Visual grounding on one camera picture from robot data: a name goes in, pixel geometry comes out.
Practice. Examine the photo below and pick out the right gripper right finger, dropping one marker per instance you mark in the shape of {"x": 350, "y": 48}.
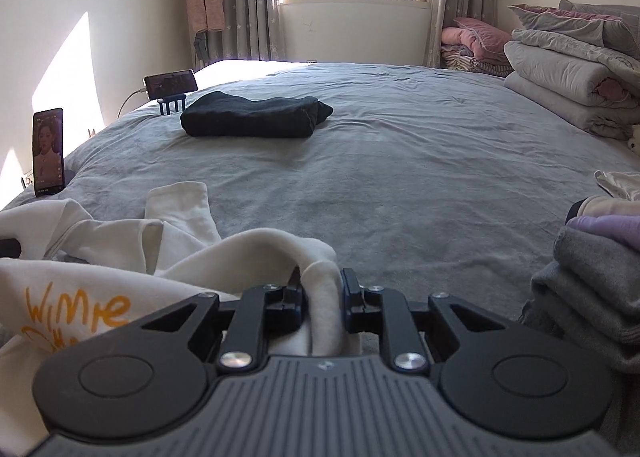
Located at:
{"x": 387, "y": 314}

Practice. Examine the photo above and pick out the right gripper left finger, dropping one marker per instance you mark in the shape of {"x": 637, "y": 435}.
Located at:
{"x": 262, "y": 314}

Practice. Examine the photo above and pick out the white Winnie sweatshirt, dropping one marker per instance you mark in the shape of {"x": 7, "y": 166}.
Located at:
{"x": 77, "y": 277}

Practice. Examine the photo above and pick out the grey folded clothes pile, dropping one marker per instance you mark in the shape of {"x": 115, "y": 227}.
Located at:
{"x": 589, "y": 295}

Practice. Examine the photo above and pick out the grey bed sheet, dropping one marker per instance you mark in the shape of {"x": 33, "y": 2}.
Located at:
{"x": 422, "y": 180}

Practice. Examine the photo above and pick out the folded black garment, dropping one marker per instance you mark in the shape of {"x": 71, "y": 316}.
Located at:
{"x": 219, "y": 114}

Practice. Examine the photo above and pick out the blue phone stand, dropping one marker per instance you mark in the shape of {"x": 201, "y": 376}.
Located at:
{"x": 172, "y": 104}

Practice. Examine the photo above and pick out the landscape phone on stand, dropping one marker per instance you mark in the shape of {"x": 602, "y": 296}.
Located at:
{"x": 168, "y": 84}

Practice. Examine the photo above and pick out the purple folded garment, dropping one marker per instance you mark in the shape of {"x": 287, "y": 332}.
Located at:
{"x": 624, "y": 229}

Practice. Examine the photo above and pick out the small white folded garment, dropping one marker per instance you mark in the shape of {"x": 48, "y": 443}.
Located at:
{"x": 623, "y": 185}

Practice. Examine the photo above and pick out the left grey star curtain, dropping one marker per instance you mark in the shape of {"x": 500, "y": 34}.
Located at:
{"x": 252, "y": 32}

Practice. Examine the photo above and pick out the upright smartphone playing video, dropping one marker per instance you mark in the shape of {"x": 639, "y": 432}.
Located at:
{"x": 48, "y": 172}

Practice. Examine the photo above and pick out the pink pillow pile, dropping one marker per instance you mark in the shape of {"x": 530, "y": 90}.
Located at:
{"x": 471, "y": 45}

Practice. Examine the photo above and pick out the white plush toy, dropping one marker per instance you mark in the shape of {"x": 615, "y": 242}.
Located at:
{"x": 634, "y": 142}

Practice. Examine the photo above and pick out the folded grey quilt stack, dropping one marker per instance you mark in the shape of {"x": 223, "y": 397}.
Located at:
{"x": 579, "y": 61}

